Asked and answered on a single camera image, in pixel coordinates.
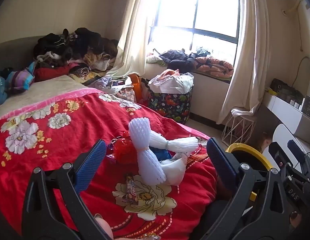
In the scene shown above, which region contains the light purple garment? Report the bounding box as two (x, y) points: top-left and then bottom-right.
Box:
(90, 76), (133, 93)

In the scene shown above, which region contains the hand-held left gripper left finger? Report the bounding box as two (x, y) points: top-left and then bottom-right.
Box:
(21, 139), (113, 240)

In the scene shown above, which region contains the dinosaur print laundry basket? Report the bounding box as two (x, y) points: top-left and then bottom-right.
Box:
(147, 78), (194, 124)

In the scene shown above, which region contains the floral fabric bag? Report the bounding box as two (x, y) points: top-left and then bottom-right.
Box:
(116, 85), (137, 103)

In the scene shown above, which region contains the white foam net bundle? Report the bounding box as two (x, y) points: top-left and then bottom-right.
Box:
(148, 131), (200, 155)
(128, 117), (168, 186)

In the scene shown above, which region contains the dark jacket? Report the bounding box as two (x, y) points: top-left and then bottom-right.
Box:
(159, 47), (213, 72)

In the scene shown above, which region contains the beige bed sheet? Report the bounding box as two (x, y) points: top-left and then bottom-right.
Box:
(0, 75), (88, 113)

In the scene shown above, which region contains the pile of dark clothes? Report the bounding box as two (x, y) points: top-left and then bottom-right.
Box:
(32, 27), (119, 78)

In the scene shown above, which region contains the purple striped pillow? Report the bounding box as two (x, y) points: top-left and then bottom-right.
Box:
(6, 67), (36, 92)

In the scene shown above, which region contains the person's left hand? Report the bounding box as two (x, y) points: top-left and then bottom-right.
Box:
(94, 214), (114, 240)

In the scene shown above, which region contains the cardboard box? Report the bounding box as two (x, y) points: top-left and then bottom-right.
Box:
(255, 132), (273, 153)

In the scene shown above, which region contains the dark storage box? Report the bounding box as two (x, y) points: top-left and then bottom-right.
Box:
(301, 96), (310, 121)

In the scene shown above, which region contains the white cloth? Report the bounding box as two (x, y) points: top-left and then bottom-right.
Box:
(148, 70), (194, 94)

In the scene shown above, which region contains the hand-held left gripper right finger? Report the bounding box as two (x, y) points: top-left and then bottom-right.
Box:
(197, 137), (303, 240)

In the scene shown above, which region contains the purple foil wrapper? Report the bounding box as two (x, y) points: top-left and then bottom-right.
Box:
(106, 142), (116, 161)

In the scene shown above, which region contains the orange bag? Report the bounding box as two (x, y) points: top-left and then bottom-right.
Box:
(127, 73), (143, 104)

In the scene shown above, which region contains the brown candy bar wrapper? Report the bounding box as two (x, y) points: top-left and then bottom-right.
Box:
(121, 172), (139, 206)

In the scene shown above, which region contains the yellow rimmed trash bin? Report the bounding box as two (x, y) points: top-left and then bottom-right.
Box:
(225, 143), (273, 203)

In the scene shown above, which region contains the red floral blanket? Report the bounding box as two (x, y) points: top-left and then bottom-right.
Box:
(0, 87), (233, 240)

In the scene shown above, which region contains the grey headboard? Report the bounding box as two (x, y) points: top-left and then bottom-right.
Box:
(0, 36), (46, 73)

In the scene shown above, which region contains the red cellophane wrapper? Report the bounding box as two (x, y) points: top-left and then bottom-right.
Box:
(112, 131), (139, 164)

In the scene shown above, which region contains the dark bag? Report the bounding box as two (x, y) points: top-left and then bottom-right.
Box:
(269, 78), (304, 103)

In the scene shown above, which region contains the orange red cloth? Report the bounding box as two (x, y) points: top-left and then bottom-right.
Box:
(157, 69), (181, 80)

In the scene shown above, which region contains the white plastic bag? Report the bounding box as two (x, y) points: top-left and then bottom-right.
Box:
(160, 152), (189, 187)

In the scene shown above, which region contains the white wire stool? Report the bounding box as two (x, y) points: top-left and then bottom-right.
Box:
(221, 107), (257, 148)

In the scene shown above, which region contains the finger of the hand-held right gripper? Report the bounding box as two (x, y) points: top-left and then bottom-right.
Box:
(268, 141), (287, 167)
(287, 139), (307, 163)

